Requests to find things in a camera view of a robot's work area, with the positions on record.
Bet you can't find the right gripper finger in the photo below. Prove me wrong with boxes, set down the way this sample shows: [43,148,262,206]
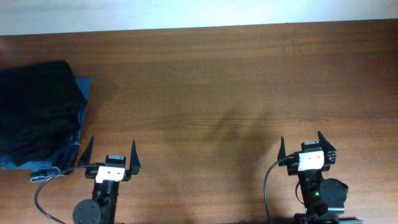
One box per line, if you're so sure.
[277,136,286,166]
[317,131,336,153]

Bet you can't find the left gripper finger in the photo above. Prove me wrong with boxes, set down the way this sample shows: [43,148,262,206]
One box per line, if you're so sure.
[77,136,95,166]
[129,141,141,174]

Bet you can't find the black pants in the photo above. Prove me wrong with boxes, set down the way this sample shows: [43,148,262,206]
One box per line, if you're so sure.
[1,60,87,166]

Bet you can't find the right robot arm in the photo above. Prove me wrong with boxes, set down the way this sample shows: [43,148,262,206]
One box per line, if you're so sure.
[277,132,363,224]

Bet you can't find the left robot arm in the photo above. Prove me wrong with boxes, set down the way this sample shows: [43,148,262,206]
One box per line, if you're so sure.
[72,139,141,224]

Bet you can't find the blue denim jeans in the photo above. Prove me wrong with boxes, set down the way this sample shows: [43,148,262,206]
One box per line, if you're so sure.
[1,77,91,182]

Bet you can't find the right black cable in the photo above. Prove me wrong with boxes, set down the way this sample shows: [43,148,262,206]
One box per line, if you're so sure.
[263,153,300,224]

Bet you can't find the black cable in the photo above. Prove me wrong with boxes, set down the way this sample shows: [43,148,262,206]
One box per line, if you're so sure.
[263,153,300,224]
[34,164,97,224]

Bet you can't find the left black cable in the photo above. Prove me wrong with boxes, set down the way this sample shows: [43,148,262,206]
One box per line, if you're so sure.
[34,164,97,224]

